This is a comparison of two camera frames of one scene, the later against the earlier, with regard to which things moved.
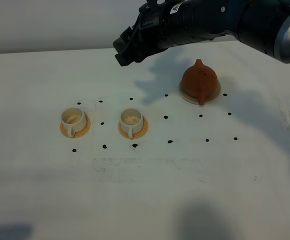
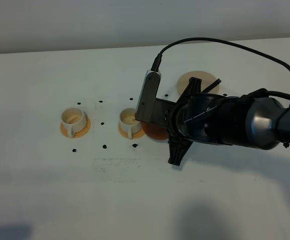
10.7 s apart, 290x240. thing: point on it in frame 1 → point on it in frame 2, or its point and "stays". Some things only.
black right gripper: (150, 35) → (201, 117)
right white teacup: (131, 121) stays
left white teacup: (74, 119) stays
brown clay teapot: (199, 81) → (155, 131)
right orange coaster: (137, 135) stays
